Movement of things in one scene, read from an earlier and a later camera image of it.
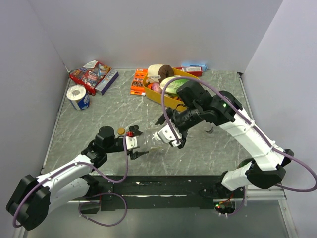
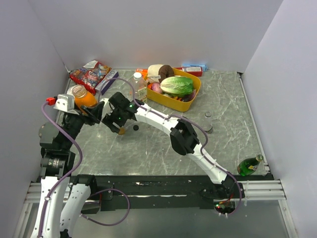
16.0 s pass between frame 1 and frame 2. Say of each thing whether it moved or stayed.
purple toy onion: stayed
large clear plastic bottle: moved
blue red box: stayed
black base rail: stayed
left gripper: moved
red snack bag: stayed
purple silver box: stayed
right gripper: moved
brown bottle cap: stayed
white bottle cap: moved
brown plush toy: stayed
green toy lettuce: stayed
